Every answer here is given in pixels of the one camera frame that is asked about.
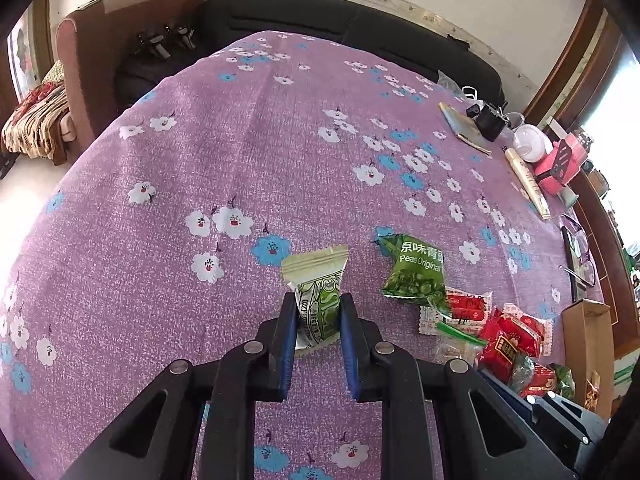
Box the green white candy packet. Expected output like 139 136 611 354
281 244 349 354

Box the green peas snack packet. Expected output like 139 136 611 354
548 363 576 400

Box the red gold snack packet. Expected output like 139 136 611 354
520 364 556 398

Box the clear green edge packet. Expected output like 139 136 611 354
433 322 487 367

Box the red long snack packet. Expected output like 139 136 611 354
503 302 553 356

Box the cardboard tray box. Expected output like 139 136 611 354
562 299 615 419

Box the red yellow label packet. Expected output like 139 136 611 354
478 309 541 382

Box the red white long packet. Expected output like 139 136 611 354
418 287 492 336

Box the purple floral tablecloth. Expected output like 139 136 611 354
1 32 572 479

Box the cream yellow tube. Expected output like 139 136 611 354
503 148 551 220

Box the black phone stand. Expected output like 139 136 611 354
535 140 580 185

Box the pink sleeved water bottle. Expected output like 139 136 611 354
535 131 592 195

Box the white face mask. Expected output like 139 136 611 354
512 124 553 164

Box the small olive booklet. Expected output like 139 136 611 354
438 102 492 156

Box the black small pot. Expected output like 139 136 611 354
465 103 508 142

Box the patterned blanket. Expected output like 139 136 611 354
1 60 70 166

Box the brown armchair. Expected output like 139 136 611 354
55 0 204 155

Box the black sofa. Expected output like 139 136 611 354
114 0 506 110

